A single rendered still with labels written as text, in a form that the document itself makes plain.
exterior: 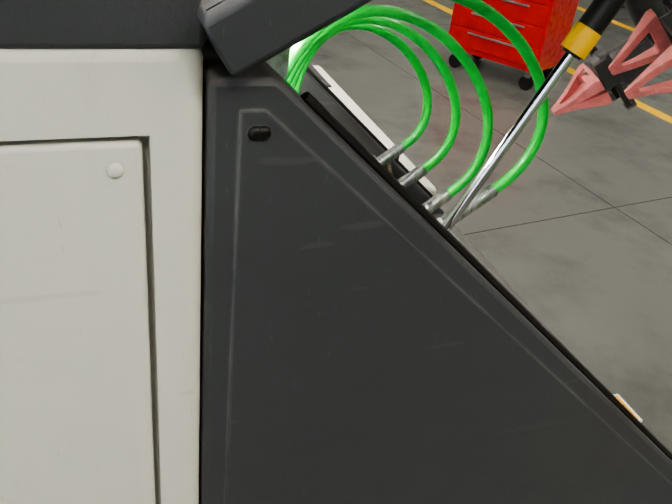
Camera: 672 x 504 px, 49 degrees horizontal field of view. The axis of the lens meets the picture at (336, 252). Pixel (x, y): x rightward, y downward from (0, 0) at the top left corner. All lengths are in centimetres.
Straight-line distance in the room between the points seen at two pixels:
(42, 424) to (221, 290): 15
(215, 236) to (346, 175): 9
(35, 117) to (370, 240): 22
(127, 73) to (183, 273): 13
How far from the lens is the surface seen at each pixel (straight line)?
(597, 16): 53
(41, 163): 41
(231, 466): 58
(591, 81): 112
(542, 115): 96
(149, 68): 40
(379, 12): 90
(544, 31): 513
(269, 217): 45
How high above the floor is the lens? 158
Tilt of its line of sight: 32 degrees down
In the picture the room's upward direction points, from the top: 7 degrees clockwise
